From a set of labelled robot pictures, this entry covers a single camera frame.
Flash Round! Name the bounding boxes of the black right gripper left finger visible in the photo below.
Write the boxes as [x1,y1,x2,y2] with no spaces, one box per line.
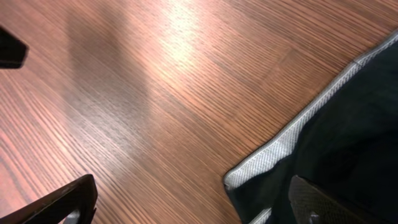
[1,174,98,224]

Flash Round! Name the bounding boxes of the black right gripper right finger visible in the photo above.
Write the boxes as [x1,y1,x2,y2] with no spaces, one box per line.
[289,175,389,224]

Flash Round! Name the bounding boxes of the black shorts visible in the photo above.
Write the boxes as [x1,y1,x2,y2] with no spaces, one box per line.
[223,33,397,223]

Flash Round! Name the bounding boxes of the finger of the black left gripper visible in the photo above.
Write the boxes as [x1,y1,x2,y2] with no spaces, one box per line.
[0,27,29,68]

